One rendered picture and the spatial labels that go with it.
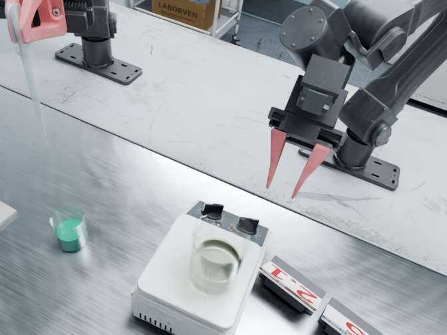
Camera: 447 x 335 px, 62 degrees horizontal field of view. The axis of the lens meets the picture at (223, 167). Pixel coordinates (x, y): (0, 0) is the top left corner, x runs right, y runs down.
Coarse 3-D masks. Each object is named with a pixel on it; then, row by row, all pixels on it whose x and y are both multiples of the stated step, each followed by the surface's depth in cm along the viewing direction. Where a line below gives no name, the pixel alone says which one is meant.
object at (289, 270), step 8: (280, 264) 56; (264, 272) 51; (288, 272) 55; (296, 272) 56; (272, 280) 50; (296, 280) 54; (304, 280) 55; (272, 288) 53; (280, 288) 51; (312, 288) 54; (320, 288) 54; (288, 296) 51; (296, 296) 49; (320, 296) 53; (296, 304) 51; (304, 304) 48; (312, 312) 51
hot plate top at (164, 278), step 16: (176, 224) 48; (192, 224) 49; (176, 240) 47; (160, 256) 45; (176, 256) 45; (256, 256) 47; (144, 272) 43; (160, 272) 44; (176, 272) 44; (240, 272) 45; (144, 288) 42; (160, 288) 42; (176, 288) 42; (192, 288) 43; (240, 288) 43; (176, 304) 41; (192, 304) 41; (208, 304) 42; (224, 304) 42; (240, 304) 42; (208, 320) 40; (224, 320) 41
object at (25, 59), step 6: (24, 54) 33; (24, 60) 33; (30, 60) 34; (24, 66) 34; (30, 66) 34; (30, 72) 34; (30, 78) 35; (30, 84) 35; (30, 90) 35; (36, 90) 36; (36, 96) 36; (36, 102) 36; (36, 108) 37; (36, 114) 38; (42, 114) 38; (42, 120) 38; (42, 126) 39; (42, 132) 39
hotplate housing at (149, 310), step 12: (192, 204) 58; (264, 252) 50; (252, 276) 47; (132, 288) 44; (132, 300) 44; (144, 300) 43; (156, 300) 43; (144, 312) 45; (156, 312) 43; (168, 312) 43; (180, 312) 42; (240, 312) 44; (156, 324) 46; (168, 324) 44; (180, 324) 43; (192, 324) 42; (204, 324) 42
